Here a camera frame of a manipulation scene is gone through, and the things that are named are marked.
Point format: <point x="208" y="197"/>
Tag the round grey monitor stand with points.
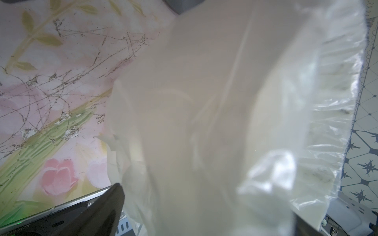
<point x="181" y="6"/>

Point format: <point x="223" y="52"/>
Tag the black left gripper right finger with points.
<point x="302" y="228"/>

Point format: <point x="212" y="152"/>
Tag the floral pink table mat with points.
<point x="59" y="60"/>

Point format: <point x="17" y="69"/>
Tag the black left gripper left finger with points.
<point x="101" y="218"/>

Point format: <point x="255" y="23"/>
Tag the bin with clear plastic liner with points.
<point x="235" y="121"/>

